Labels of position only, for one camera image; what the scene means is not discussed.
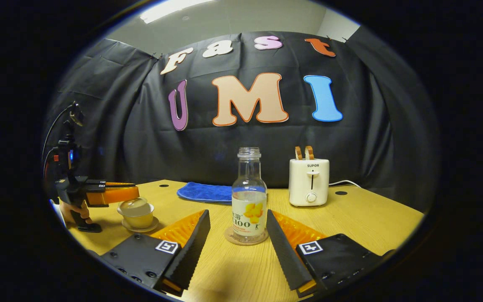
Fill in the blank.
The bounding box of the cream toaster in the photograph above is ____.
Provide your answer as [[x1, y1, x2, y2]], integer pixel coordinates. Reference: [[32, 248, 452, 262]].
[[288, 158, 330, 207]]

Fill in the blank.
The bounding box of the clear plastic water bottle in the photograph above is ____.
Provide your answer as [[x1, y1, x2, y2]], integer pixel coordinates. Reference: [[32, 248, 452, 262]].
[[231, 147, 268, 244]]

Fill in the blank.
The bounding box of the cream saucer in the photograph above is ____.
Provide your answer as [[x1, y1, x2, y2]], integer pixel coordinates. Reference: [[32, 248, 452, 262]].
[[122, 216, 160, 233]]

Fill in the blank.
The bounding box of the cream teacup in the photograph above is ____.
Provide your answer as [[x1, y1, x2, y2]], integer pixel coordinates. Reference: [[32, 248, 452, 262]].
[[117, 203, 155, 229]]

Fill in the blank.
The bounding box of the black backdrop cloth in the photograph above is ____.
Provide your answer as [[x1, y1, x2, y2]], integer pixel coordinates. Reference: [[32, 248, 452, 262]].
[[44, 26, 439, 212]]

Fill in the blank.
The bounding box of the blue towel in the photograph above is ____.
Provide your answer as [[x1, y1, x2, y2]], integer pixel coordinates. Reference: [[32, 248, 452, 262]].
[[177, 182, 234, 205]]

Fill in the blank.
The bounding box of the round brown coaster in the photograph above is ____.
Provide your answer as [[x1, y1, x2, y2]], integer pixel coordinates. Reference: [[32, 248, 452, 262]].
[[224, 226, 269, 246]]

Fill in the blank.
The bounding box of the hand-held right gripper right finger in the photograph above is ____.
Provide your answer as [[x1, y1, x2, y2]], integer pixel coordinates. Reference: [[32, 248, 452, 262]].
[[266, 209, 395, 298]]

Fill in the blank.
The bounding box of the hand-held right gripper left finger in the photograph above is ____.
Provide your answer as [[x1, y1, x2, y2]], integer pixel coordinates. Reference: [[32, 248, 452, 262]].
[[99, 209, 211, 297]]

